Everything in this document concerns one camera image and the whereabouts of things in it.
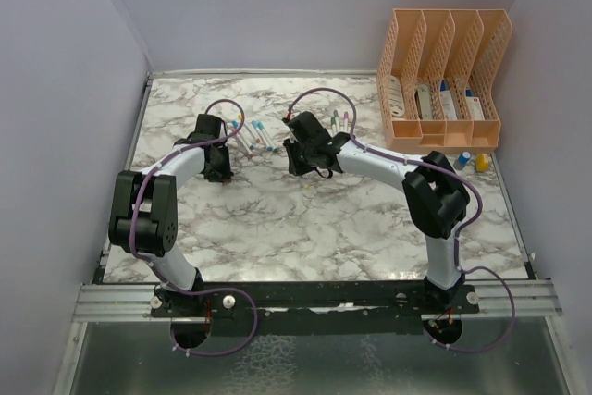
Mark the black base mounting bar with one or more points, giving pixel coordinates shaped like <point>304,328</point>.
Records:
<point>406,297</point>

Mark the red end marker pen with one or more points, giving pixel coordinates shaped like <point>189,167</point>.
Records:
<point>243,141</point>

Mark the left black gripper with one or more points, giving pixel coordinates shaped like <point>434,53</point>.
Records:
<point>226,172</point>

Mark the orange plastic file organizer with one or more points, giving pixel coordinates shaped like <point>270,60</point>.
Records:
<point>435,79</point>

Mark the white booklet in organizer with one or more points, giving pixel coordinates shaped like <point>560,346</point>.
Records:
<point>395,98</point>

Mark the blue small bottle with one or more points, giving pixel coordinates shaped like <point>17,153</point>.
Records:
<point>462,160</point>

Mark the white red box in organizer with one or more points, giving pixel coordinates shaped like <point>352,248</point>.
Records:
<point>474,106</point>

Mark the blue cap marker pen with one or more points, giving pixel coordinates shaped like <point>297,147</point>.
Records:
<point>267,137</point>

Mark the grey cap marker pen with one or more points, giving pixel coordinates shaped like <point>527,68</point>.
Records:
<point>335,122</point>

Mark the yellow small bottle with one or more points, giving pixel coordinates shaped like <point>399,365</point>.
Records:
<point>482,163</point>

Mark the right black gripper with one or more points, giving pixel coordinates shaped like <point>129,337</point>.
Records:
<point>297,169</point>

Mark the aluminium frame rail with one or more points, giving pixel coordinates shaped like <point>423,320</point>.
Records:
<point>131,302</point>

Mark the white blue box in organizer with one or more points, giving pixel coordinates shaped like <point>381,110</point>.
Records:
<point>447,102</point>

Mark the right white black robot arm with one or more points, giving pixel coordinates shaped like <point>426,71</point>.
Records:
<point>436,200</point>

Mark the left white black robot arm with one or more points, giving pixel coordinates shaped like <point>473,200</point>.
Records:
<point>144,214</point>

